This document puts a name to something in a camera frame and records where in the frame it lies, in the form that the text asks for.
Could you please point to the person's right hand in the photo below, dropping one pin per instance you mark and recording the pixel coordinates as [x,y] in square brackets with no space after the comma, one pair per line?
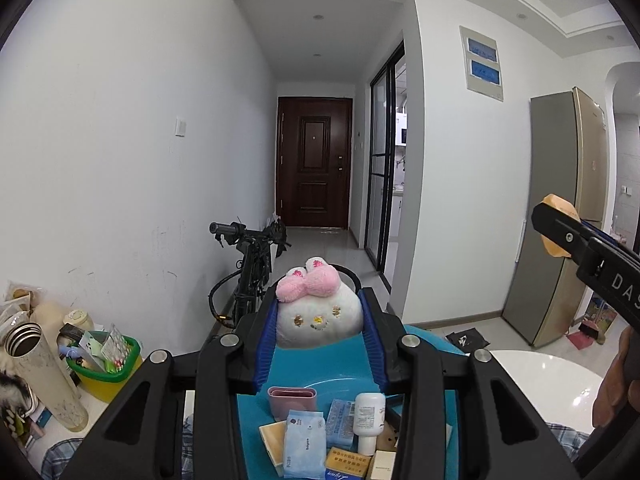
[620,380]

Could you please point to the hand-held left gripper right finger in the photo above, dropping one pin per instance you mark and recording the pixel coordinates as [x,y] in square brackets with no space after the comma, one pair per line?
[375,345]

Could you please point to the brown cardboard box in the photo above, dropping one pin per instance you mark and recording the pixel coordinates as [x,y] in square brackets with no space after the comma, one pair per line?
[387,439]

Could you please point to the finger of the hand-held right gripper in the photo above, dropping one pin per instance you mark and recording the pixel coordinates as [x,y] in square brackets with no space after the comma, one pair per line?
[600,234]
[557,225]

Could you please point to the cream floral cup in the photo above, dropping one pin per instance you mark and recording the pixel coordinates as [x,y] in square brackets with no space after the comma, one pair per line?
[50,385]

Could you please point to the blue wet wipes packet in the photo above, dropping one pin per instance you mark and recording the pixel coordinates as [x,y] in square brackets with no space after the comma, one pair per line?
[305,445]

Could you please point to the bunch of small packets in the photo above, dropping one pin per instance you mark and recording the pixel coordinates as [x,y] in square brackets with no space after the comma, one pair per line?
[102,352]

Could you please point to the colourful boxes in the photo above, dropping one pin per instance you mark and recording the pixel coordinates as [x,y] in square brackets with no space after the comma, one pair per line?
[600,312]

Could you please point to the black bag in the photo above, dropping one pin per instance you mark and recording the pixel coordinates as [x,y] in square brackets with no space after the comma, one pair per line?
[466,340]

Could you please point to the amber soap piece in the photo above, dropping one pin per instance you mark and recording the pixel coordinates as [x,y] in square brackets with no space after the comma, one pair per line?
[562,207]

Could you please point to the dark brown door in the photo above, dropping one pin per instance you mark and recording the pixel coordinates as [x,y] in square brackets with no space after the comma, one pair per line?
[315,165]

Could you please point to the black framed glass door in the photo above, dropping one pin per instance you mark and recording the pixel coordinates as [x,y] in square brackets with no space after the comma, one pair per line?
[382,170]

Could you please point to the white light switch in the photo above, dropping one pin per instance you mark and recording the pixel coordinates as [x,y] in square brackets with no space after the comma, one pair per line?
[181,126]

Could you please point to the yellow plastic container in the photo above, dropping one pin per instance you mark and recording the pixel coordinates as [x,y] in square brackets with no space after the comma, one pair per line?
[110,385]

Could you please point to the white plush bunny pink bow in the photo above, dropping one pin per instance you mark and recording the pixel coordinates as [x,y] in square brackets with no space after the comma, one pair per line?
[315,320]

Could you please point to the blue plaid cloth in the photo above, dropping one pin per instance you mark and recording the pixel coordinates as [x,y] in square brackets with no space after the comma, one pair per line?
[60,460]

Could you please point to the grey blue box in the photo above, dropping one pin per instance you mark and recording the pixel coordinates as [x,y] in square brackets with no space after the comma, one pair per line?
[345,475]

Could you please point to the gold refrigerator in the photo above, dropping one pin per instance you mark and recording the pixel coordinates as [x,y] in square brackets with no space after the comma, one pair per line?
[555,200]

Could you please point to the grey wall panel blue screens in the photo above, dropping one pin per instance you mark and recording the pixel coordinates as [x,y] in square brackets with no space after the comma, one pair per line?
[481,62]

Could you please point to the white lotion bottle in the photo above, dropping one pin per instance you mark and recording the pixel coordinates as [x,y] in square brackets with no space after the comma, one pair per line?
[369,415]

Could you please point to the red dustpan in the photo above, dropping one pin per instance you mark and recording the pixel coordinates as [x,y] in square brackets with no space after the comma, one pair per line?
[585,337]

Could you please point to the pink rectangular box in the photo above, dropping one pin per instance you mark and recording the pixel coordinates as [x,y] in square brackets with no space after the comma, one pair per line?
[292,402]

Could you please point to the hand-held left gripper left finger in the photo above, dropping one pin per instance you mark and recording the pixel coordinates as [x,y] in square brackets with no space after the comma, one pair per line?
[265,345]

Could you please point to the yellow box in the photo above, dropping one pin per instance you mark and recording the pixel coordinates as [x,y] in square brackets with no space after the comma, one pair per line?
[347,460]

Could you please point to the light blue barcode packet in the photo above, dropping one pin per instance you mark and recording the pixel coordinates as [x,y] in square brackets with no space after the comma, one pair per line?
[340,422]

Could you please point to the cream lidded jar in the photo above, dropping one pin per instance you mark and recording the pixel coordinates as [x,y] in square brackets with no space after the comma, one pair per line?
[79,321]

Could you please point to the pile of plush toys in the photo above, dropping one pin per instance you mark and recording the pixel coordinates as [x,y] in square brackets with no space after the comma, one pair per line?
[15,392]

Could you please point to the blue plastic basin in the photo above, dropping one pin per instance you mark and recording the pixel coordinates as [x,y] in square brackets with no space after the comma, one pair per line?
[320,375]

